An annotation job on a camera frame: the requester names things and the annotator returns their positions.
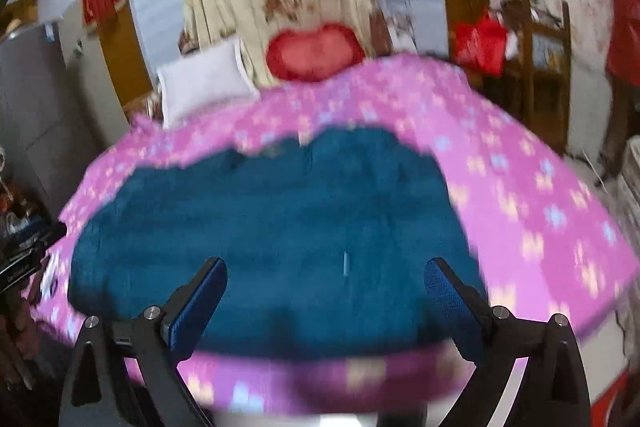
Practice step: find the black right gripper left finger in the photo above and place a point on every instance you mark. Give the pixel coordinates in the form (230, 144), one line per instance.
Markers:
(126, 373)

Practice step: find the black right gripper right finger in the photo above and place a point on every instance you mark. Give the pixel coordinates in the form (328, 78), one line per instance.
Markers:
(553, 389)

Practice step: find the teal puffer jacket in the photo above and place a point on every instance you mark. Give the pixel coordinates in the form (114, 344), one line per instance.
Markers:
(325, 244)

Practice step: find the grey refrigerator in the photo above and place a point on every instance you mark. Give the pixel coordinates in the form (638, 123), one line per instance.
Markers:
(46, 134)

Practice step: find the pink floral bed sheet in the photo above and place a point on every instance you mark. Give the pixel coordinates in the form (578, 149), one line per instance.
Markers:
(542, 240)

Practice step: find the brown floral blanket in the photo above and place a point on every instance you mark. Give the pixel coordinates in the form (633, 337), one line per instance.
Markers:
(148, 105)

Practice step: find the white pillow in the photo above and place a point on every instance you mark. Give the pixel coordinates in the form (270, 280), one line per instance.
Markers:
(200, 80)

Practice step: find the wooden chair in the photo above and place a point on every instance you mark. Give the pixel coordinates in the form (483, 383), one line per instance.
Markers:
(534, 87)

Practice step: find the red heart cushion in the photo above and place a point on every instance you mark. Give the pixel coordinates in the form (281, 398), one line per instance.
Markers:
(313, 55)

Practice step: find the red shopping bag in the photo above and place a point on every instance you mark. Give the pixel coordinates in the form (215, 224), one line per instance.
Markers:
(481, 46)

